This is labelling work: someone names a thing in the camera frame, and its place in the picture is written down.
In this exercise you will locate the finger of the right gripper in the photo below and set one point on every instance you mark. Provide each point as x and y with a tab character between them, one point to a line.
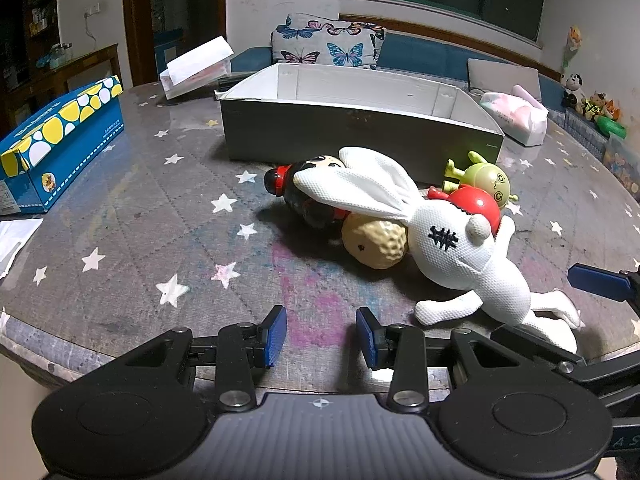
619	286

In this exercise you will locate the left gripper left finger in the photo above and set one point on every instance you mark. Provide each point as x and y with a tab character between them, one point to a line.
235	352

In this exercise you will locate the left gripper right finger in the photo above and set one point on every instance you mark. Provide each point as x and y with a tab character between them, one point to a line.
406	351

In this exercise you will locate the tan peanut toy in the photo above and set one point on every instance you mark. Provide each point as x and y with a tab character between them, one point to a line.
376	243

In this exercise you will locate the white plush rabbit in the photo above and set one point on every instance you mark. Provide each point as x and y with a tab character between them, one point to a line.
451	247

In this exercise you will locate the red round crab toy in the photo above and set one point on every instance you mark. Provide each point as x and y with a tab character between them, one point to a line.
472	200

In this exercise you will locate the black haired doll figure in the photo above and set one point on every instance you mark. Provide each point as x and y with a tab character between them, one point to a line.
279	181

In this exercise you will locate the green round alien toy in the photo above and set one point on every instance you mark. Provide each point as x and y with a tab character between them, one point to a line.
480	174

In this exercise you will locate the clear toy storage bin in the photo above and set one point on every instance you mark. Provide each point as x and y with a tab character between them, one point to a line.
623	163

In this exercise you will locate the plush toy pile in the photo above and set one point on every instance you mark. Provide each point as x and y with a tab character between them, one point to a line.
604	113

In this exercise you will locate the pastel soft tissue pack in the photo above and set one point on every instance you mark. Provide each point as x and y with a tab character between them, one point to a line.
521	117

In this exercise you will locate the panda plush toy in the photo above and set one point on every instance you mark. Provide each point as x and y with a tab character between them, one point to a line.
572	90

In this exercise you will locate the grey white storage box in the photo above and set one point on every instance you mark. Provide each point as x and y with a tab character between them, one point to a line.
290	112

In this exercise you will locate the grey cushion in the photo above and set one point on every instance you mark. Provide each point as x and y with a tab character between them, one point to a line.
488	76

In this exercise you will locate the white paper sheet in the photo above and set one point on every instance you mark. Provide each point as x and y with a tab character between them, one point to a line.
14	234

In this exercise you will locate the blue yellow tissue box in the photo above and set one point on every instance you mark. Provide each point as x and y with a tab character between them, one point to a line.
43	155

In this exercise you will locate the clear white tissue holder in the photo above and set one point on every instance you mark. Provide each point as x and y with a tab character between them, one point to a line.
197	68

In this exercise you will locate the butterfly print pillow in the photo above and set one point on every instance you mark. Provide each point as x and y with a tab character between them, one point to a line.
309	39

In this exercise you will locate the wooden side table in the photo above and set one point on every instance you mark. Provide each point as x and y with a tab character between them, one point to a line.
53	83

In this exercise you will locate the dark wooden doorway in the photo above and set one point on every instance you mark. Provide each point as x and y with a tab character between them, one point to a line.
159	30

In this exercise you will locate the wall flower decoration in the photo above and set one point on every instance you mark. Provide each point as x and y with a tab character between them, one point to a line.
572	45

